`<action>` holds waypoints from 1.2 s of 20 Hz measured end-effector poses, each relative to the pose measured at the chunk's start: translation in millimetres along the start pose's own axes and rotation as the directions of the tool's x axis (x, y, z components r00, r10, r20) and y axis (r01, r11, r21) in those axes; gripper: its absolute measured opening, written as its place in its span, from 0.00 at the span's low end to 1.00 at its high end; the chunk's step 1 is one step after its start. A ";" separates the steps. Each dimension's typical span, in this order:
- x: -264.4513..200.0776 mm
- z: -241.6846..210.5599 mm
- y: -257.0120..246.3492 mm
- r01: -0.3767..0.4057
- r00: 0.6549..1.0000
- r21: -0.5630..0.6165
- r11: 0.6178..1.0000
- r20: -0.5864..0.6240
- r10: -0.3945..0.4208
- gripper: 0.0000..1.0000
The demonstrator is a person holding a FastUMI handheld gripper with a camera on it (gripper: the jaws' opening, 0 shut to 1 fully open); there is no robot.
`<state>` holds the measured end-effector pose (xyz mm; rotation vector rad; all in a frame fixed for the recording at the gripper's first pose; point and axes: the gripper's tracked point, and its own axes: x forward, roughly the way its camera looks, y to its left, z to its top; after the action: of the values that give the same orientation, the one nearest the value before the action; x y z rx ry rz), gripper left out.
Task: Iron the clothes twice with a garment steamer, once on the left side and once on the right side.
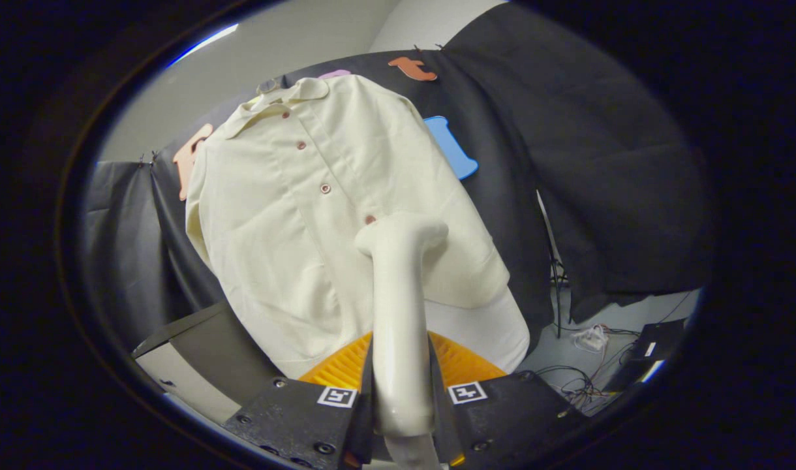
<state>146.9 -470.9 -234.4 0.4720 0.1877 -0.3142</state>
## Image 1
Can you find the white power strip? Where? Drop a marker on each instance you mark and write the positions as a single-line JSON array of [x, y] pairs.
[[590, 339]]

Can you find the white garment steamer head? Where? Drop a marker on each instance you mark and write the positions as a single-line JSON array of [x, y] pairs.
[[398, 326]]

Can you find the thin metal stand pole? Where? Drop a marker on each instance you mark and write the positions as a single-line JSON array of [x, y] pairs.
[[554, 287]]

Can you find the white padded garment board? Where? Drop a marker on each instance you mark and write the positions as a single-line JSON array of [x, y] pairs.
[[489, 333]]

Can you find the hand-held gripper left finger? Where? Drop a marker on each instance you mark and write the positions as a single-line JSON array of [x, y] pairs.
[[364, 418]]

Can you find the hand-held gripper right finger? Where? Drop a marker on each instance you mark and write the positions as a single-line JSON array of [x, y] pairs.
[[440, 418]]

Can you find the white clothes hanger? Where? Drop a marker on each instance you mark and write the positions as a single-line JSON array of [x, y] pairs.
[[269, 85]]

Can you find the ceiling light panel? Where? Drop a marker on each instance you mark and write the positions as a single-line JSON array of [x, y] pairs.
[[209, 40]]

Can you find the black box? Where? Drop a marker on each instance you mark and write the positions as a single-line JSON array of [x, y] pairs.
[[659, 336]]

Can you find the black backdrop cloth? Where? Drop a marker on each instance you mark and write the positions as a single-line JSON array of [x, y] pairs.
[[600, 163]]

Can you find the cream button shirt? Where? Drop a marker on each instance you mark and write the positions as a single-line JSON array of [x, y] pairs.
[[274, 228]]

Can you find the grey and white cabinet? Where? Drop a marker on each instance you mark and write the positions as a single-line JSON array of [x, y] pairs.
[[209, 339]]

